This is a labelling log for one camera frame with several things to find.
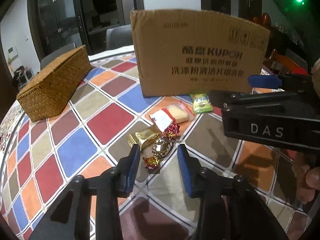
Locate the brown wooden chair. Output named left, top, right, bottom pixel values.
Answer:
left=270, top=49, right=310, bottom=75

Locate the gold candy with red ends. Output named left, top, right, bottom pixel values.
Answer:
left=152, top=124, right=181, bottom=159

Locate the woven wicker basket with lid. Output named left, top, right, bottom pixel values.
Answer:
left=16, top=45, right=93, bottom=122

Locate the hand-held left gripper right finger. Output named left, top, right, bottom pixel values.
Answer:
left=177, top=144, right=290, bottom=240

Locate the small red gold candy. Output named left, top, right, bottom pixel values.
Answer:
left=142, top=156, right=160, bottom=174

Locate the person's right hand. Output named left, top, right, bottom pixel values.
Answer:
left=292, top=152, right=320, bottom=205

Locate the red foil balloon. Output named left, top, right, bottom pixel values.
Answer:
left=254, top=15, right=272, bottom=28

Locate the grey dining chair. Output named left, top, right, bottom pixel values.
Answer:
left=40, top=42, right=75, bottom=67
left=106, top=25, right=133, bottom=50
left=285, top=49, right=308, bottom=68

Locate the white shoe rack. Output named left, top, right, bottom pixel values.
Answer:
left=12, top=66, right=34, bottom=90

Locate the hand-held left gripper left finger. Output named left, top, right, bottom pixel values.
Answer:
left=27, top=144, right=142, bottom=240

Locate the brown cardboard box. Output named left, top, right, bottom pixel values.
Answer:
left=130, top=9, right=272, bottom=98

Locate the dark framed sliding glass door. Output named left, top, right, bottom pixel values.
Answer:
left=27, top=0, right=133, bottom=55

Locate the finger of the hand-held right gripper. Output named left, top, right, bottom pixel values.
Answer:
left=209, top=90, right=320, bottom=110
left=248, top=75, right=314, bottom=93

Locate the floral patterned placemat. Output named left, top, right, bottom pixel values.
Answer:
left=0, top=106, right=22, bottom=150

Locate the clear-wrapped yellow cake packet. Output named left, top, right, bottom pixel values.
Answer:
left=149, top=100, right=195, bottom=132

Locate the green candy packet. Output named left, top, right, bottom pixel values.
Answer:
left=189, top=93, right=213, bottom=114

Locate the gold foil snack packet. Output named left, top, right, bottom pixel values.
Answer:
left=127, top=126, right=160, bottom=152

